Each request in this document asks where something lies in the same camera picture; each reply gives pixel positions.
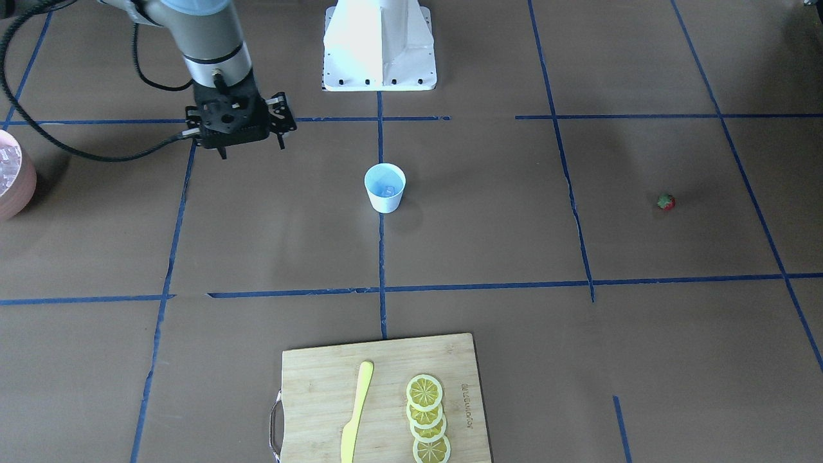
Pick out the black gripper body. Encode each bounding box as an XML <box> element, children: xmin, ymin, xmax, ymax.
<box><xmin>193</xmin><ymin>76</ymin><xmax>266</xmax><ymax>129</ymax></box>

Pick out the red toy strawberry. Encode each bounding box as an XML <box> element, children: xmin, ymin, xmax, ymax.
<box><xmin>656</xmin><ymin>193</ymin><xmax>676</xmax><ymax>211</ymax></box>

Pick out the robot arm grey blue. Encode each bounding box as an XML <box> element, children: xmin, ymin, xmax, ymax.
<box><xmin>103</xmin><ymin>1</ymin><xmax>270</xmax><ymax>145</ymax></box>

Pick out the light blue cup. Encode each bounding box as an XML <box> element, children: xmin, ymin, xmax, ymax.
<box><xmin>363</xmin><ymin>162</ymin><xmax>406</xmax><ymax>214</ymax></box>

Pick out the clear ice cubes pile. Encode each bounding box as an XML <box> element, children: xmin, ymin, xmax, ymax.
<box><xmin>0</xmin><ymin>145</ymin><xmax>23</xmax><ymax>195</ymax></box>

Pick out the pink bowl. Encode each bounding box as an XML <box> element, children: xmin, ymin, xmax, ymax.
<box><xmin>1</xmin><ymin>130</ymin><xmax>37</xmax><ymax>222</ymax></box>

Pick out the wooden cutting board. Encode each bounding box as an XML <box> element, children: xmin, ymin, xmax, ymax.
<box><xmin>269</xmin><ymin>333</ymin><xmax>492</xmax><ymax>462</ymax></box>

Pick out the yellow plastic knife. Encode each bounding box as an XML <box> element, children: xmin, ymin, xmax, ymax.
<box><xmin>340</xmin><ymin>361</ymin><xmax>374</xmax><ymax>462</ymax></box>

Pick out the lemon slices row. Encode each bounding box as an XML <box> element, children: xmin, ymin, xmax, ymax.
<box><xmin>405</xmin><ymin>374</ymin><xmax>451</xmax><ymax>462</ymax></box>

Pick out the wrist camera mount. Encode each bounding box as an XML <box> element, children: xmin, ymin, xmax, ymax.
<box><xmin>185</xmin><ymin>92</ymin><xmax>297</xmax><ymax>160</ymax></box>

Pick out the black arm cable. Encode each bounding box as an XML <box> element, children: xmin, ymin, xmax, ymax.
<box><xmin>0</xmin><ymin>0</ymin><xmax>206</xmax><ymax>163</ymax></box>

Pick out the white camera post with base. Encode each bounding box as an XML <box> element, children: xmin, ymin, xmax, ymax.
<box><xmin>321</xmin><ymin>1</ymin><xmax>438</xmax><ymax>92</ymax></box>

